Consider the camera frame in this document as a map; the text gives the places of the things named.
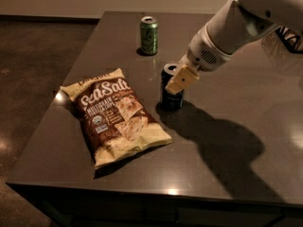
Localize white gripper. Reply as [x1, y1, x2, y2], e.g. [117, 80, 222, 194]
[165, 26, 231, 95]

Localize blue pepsi can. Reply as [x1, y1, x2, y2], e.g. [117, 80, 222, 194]
[160, 62, 184, 111]

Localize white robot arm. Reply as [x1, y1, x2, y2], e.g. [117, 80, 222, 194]
[166, 0, 303, 95]

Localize green soda can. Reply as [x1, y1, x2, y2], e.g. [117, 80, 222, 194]
[140, 16, 158, 55]

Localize brown sea salt chip bag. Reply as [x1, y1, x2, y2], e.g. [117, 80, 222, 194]
[61, 69, 172, 168]

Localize black wire rack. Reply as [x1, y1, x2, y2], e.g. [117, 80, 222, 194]
[276, 26, 303, 53]

